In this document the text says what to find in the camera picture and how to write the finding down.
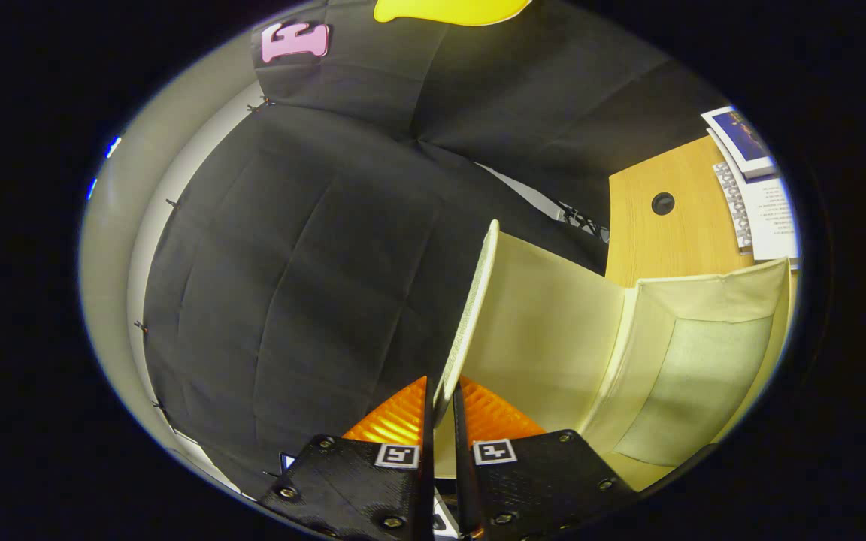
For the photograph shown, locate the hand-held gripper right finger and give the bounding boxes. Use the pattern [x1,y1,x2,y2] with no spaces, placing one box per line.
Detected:
[451,376,638,541]

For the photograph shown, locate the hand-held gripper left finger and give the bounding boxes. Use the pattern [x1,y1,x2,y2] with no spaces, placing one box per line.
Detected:
[259,374,435,541]

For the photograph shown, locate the beige fabric storage box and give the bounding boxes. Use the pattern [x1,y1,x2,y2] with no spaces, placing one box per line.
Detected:
[433,219,795,493]

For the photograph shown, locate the black tripod stand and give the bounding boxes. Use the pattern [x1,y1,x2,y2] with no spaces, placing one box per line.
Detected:
[556,199,610,243]

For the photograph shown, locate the grey patterned book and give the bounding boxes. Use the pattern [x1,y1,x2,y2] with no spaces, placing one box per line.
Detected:
[713,161,754,254]

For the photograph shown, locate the large white book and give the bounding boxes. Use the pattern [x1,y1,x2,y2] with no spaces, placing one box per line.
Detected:
[707,129,802,264]

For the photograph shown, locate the blue picture cover book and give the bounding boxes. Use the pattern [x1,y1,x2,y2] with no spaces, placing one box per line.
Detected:
[702,106,777,179]

